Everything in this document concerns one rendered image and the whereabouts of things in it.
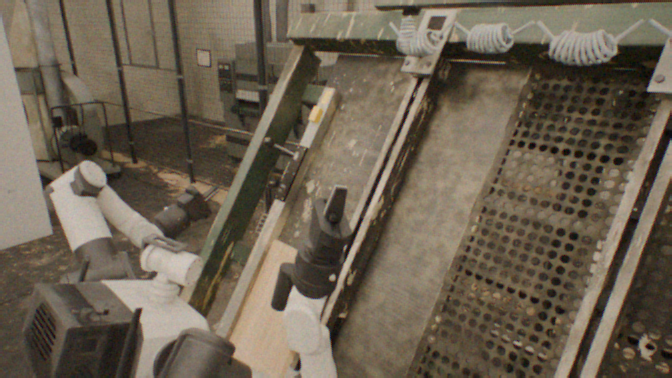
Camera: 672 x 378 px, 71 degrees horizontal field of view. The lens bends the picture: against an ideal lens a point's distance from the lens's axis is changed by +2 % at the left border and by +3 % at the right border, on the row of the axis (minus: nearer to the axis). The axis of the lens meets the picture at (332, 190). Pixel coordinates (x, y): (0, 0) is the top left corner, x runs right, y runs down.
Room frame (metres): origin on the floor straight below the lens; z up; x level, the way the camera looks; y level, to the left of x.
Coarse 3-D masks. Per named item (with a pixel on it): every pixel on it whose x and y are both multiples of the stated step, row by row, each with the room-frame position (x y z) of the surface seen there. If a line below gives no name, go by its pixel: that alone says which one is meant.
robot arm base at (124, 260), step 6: (120, 252) 1.02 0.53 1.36; (120, 258) 1.00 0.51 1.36; (126, 258) 0.99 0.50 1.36; (126, 264) 0.98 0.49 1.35; (126, 270) 0.97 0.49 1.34; (132, 270) 0.97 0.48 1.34; (60, 276) 0.95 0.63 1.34; (66, 276) 0.94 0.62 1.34; (126, 276) 0.97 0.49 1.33; (132, 276) 0.96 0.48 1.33; (60, 282) 0.93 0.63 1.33; (66, 282) 0.92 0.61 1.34
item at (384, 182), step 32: (448, 32) 1.31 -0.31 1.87; (416, 64) 1.31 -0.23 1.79; (448, 64) 1.36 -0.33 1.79; (416, 96) 1.30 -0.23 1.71; (416, 128) 1.27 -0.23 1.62; (384, 160) 1.23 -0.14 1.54; (384, 192) 1.18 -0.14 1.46; (352, 224) 1.16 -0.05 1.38; (352, 256) 1.10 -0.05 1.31; (352, 288) 1.09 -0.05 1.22; (320, 320) 1.06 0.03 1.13
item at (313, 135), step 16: (336, 96) 1.57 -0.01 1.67; (320, 128) 1.52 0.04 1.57; (304, 144) 1.51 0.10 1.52; (304, 160) 1.47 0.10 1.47; (304, 176) 1.47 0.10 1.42; (272, 208) 1.43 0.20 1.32; (288, 208) 1.42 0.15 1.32; (272, 224) 1.38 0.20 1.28; (272, 240) 1.37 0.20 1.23; (256, 256) 1.34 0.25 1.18; (256, 272) 1.32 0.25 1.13; (240, 288) 1.31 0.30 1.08; (240, 304) 1.27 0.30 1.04; (224, 320) 1.27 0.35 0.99; (224, 336) 1.23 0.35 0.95
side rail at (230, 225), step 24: (288, 72) 1.76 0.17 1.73; (312, 72) 1.82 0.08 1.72; (288, 96) 1.73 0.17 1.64; (264, 120) 1.70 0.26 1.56; (288, 120) 1.73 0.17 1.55; (240, 168) 1.63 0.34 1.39; (264, 168) 1.65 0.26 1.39; (240, 192) 1.57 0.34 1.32; (240, 216) 1.56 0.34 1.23; (216, 240) 1.49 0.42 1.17; (216, 264) 1.48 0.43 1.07; (192, 288) 1.42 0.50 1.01; (216, 288) 1.48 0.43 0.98
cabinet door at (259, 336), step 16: (272, 256) 1.33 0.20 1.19; (288, 256) 1.29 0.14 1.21; (272, 272) 1.29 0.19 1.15; (256, 288) 1.29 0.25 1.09; (272, 288) 1.26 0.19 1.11; (256, 304) 1.25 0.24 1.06; (240, 320) 1.25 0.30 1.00; (256, 320) 1.22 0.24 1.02; (272, 320) 1.19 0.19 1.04; (240, 336) 1.22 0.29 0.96; (256, 336) 1.19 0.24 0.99; (272, 336) 1.15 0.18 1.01; (240, 352) 1.18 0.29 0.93; (256, 352) 1.15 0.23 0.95; (272, 352) 1.12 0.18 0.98; (288, 352) 1.09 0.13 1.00; (256, 368) 1.11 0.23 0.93; (272, 368) 1.09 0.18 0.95
